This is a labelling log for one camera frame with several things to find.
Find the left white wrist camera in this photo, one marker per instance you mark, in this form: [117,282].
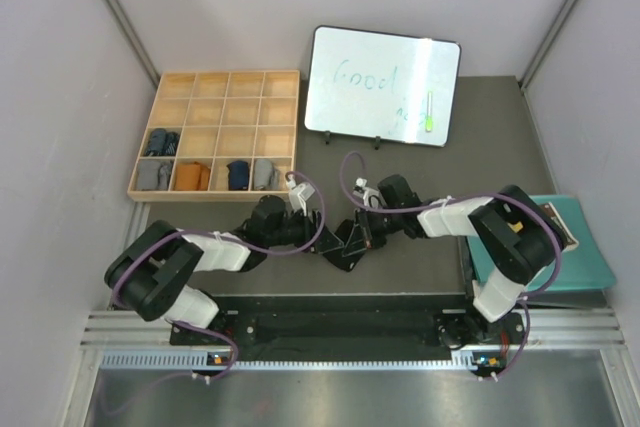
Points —
[299,194]

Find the black underwear beige waistband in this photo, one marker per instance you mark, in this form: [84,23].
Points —
[336,258]

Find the rolled orange cloth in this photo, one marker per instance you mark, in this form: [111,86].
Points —
[192,176]

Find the rolled grey cloth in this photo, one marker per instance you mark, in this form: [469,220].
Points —
[153,175]

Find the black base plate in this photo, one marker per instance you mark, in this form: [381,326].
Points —
[422,327]

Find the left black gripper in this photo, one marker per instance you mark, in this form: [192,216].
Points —
[309,229]

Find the navy blue white underwear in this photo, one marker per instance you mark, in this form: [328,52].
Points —
[238,175]

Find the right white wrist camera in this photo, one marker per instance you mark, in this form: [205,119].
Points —
[370,197]

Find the grey underwear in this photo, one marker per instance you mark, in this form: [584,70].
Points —
[266,176]

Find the wooden compartment tray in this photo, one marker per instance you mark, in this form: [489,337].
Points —
[224,116]

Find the green marker pen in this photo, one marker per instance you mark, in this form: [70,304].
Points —
[429,112]

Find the yellow paperback book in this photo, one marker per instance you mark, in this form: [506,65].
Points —
[553,214]

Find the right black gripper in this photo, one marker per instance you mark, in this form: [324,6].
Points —
[376,241]

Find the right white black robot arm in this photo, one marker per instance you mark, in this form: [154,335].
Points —
[520,237]

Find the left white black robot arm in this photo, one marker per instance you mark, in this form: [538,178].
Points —
[151,276]

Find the small whiteboard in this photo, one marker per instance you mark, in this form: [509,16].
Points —
[374,85]

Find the rolled dark patterned socks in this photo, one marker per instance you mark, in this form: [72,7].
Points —
[162,143]

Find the teal folder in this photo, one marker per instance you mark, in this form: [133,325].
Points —
[583,267]

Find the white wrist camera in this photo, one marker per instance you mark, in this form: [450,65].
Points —
[370,197]
[299,194]

